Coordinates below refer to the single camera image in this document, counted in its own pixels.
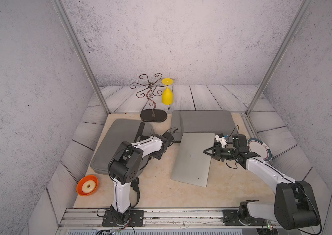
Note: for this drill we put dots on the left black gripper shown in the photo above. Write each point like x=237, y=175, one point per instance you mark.
x=158, y=157

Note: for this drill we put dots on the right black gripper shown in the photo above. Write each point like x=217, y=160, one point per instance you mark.
x=217, y=154

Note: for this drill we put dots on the silver apple laptop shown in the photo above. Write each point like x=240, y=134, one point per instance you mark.
x=192, y=165

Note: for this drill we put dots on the grey zippered laptop bag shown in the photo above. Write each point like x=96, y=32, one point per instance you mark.
x=120, y=130

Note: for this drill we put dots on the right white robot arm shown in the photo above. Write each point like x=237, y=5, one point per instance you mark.
x=294, y=206

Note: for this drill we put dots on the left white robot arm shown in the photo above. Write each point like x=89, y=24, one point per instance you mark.
x=126, y=164

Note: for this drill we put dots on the yellow plastic wine glass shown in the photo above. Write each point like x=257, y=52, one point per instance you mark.
x=167, y=96

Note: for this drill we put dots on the white plate green rim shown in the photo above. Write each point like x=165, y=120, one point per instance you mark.
x=261, y=148

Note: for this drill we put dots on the orange round object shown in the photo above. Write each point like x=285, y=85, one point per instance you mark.
x=87, y=185

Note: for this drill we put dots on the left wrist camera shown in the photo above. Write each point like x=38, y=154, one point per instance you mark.
x=169, y=137

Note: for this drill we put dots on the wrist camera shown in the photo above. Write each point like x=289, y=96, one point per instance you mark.
x=222, y=139
x=169, y=137

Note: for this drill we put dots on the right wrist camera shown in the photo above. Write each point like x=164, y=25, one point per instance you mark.
x=222, y=139

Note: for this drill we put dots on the copper wire stand dark base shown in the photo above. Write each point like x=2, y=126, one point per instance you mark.
x=150, y=91

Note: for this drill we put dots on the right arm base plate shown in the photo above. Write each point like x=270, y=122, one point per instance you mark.
x=231, y=218

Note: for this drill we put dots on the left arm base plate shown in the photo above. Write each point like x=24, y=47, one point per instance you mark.
x=132, y=218

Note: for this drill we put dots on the aluminium front rail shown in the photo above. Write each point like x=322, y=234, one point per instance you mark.
x=167, y=221

